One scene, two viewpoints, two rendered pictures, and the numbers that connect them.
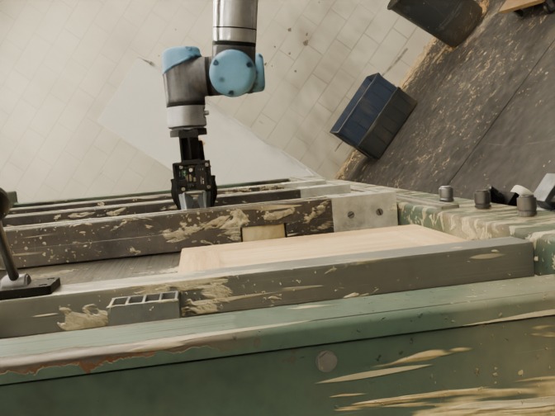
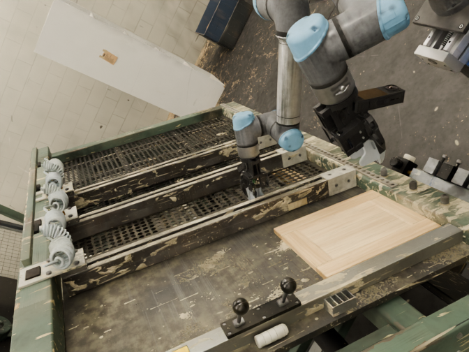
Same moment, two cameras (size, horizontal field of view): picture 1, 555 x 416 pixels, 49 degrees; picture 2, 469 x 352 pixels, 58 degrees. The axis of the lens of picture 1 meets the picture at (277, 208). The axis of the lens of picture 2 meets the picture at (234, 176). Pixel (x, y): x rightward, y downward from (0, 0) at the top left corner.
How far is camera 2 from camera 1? 0.80 m
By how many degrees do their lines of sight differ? 22
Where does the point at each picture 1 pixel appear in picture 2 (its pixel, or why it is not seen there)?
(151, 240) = (248, 221)
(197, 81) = (257, 133)
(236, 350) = (439, 343)
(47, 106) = not seen: outside the picture
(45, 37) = not seen: outside the picture
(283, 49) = not seen: outside the picture
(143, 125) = (69, 49)
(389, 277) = (416, 258)
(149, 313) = (346, 304)
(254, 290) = (371, 279)
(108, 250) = (228, 231)
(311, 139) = (179, 35)
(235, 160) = (141, 66)
